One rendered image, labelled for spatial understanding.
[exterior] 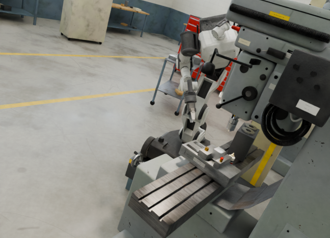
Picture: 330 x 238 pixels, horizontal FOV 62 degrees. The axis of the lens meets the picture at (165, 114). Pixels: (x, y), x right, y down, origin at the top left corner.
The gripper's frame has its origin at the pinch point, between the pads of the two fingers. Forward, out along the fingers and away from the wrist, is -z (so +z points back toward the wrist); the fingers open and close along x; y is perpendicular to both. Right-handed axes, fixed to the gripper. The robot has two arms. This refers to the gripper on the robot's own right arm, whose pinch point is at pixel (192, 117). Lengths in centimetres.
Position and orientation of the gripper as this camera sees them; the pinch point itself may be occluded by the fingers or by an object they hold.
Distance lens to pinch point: 199.4
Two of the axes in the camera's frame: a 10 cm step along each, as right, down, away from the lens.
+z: -0.8, -9.8, 2.0
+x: 0.3, -2.1, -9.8
